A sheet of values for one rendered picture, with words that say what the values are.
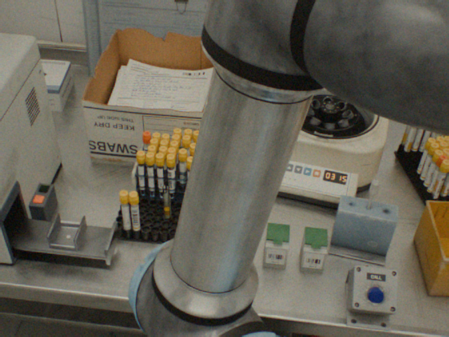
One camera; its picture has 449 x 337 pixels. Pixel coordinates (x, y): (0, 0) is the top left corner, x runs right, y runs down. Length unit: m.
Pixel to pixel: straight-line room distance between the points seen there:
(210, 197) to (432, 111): 0.23
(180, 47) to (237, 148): 0.93
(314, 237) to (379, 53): 0.72
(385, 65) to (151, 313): 0.42
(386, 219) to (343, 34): 0.73
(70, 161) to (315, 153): 0.50
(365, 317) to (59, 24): 0.98
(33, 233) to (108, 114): 0.27
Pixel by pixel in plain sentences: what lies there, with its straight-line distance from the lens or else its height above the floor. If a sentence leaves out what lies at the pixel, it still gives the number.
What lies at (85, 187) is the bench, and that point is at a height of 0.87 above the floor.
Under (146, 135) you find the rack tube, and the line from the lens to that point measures 1.15.
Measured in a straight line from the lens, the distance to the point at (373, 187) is 1.03.
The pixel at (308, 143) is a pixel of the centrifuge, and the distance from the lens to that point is 1.16.
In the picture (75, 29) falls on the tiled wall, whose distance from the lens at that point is 1.53.
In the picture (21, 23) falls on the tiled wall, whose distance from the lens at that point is 1.58.
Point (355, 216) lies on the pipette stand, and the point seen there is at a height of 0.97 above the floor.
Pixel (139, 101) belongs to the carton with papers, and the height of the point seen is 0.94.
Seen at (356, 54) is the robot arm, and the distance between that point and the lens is 0.36.
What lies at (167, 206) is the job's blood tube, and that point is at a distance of 1.08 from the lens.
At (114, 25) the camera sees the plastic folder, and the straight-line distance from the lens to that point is 1.46.
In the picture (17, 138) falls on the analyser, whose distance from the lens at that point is 1.06.
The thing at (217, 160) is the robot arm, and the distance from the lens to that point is 0.51.
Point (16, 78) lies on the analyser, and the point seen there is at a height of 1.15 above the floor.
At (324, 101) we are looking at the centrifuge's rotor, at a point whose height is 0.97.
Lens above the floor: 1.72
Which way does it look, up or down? 43 degrees down
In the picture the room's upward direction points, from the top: 2 degrees clockwise
